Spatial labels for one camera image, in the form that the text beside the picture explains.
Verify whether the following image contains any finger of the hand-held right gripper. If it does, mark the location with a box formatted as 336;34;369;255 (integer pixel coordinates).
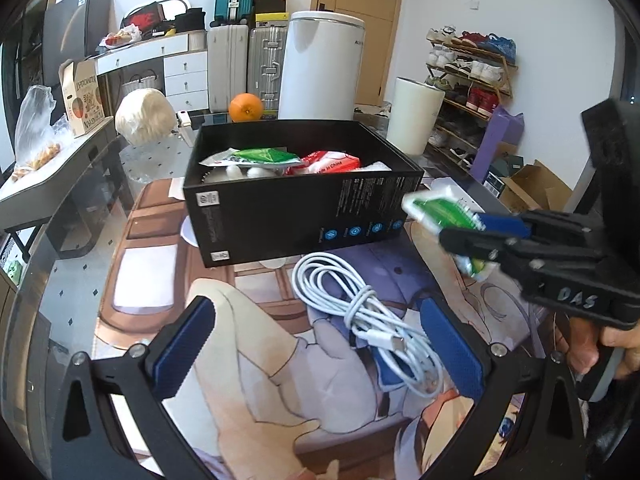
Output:
471;208;607;247
439;228;617;287

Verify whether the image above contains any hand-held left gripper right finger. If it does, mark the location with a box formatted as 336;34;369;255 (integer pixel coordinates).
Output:
419;298;590;480

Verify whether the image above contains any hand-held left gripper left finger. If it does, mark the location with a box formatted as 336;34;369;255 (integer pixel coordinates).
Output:
49;295;218;480

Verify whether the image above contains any green and white packet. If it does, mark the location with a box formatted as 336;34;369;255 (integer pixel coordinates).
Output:
401;184;493;281
199;147;303;167

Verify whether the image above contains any white charging cable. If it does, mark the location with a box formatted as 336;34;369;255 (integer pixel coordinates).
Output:
291;252;443;398

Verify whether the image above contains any black cardboard box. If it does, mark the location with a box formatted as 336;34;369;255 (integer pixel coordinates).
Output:
182;119;425;268

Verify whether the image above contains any red and white packet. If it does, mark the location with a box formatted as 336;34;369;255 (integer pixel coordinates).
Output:
285;150;362;176

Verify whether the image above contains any person's right hand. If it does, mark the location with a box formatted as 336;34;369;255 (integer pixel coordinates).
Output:
566;316;640;381

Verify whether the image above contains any open brown cardboard box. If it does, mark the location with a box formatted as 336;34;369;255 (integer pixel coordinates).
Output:
497;159;573;213

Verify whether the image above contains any purple paper bag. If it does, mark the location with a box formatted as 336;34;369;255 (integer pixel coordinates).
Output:
470;107;526;183

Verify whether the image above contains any printed desk mat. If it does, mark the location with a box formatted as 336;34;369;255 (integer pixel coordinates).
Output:
92;175;556;480

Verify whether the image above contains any wooden shoe rack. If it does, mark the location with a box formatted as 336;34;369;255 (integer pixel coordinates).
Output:
425;25;519;161

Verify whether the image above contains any small white table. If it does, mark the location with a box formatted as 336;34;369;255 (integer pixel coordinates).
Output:
0;115;118;261

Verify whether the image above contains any wooden door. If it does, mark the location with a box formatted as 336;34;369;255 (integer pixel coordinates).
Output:
310;0;408;106

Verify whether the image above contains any tall white round appliance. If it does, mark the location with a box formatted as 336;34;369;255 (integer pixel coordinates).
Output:
277;10;367;122

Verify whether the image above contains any white crumpled bag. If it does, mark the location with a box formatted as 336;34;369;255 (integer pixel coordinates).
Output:
115;87;177;147

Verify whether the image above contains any orange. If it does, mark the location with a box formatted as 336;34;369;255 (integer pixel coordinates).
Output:
228;92;264;123

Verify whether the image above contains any woven basket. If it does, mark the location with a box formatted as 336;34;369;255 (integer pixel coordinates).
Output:
122;72;166;98

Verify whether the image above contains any printed cardboard fruit box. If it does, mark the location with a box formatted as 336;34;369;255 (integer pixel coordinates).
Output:
58;57;115;138

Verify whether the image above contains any clear plastic bag of fruit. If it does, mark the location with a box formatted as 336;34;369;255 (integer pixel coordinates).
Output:
10;85;68;181

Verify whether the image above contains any silver suitcase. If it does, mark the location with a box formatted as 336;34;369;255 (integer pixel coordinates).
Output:
246;25;288;116

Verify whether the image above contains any white desk with drawers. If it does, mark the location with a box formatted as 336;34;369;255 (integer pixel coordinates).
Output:
95;30;210;116

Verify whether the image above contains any white suitcase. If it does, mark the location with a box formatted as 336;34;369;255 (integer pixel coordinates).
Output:
206;24;249;114

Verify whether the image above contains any stack of black boxes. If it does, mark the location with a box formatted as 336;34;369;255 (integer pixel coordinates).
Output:
252;0;290;28

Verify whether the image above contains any bag of food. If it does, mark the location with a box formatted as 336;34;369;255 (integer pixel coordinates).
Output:
102;27;143;50

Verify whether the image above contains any red and black bag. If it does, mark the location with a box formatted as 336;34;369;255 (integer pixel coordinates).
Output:
121;2;166;31

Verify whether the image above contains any dark grey fridge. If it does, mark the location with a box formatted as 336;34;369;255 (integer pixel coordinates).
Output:
42;0;113;86

